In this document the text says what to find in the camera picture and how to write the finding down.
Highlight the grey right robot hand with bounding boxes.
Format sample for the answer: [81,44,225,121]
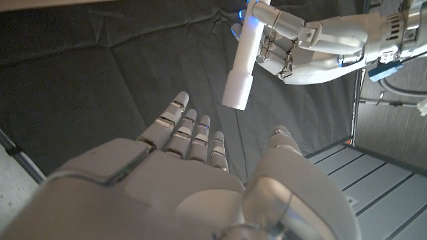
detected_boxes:
[0,91,363,240]

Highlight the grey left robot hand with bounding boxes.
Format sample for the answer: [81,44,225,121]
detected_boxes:
[230,1,405,86]

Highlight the white PVC pipe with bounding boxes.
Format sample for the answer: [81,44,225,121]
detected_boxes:
[232,0,271,76]

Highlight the black backdrop stand pole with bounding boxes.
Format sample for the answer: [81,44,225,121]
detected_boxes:
[0,128,47,184]
[350,68,366,146]

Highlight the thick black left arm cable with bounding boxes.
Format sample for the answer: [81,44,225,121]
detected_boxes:
[378,76,427,98]

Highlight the grey wall rail with hooks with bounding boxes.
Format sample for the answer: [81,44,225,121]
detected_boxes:
[358,91,423,108]

